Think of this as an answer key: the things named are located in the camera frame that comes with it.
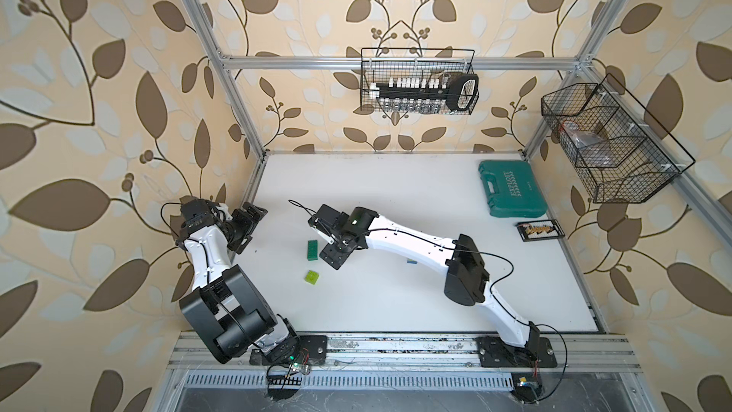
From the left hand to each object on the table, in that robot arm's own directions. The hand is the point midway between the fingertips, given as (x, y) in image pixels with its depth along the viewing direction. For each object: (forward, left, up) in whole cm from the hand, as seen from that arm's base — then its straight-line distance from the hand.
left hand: (258, 217), depth 84 cm
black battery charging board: (+3, -88, -11) cm, 89 cm away
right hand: (-6, -24, -6) cm, 26 cm away
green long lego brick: (-4, -15, -13) cm, 20 cm away
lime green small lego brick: (-12, -15, -14) cm, 24 cm away
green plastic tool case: (+19, -84, -8) cm, 87 cm away
